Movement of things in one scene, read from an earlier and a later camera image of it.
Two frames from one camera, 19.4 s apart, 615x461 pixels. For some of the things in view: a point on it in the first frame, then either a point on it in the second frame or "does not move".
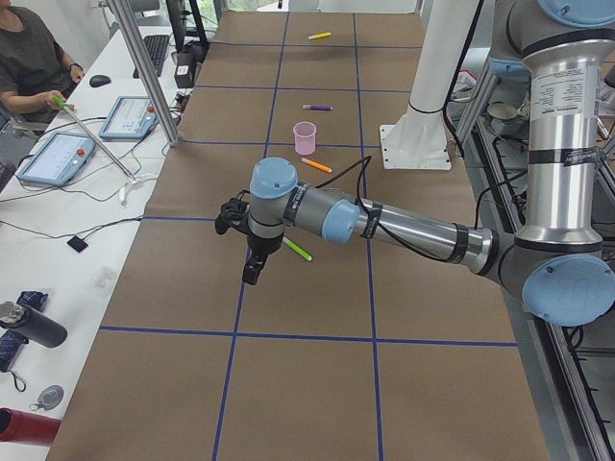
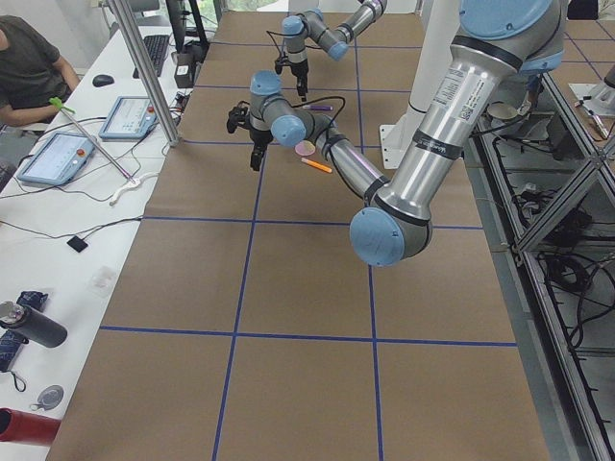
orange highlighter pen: (326, 169) does not move
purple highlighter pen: (317, 108) does not move
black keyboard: (157, 46) does not move
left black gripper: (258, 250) to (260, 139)
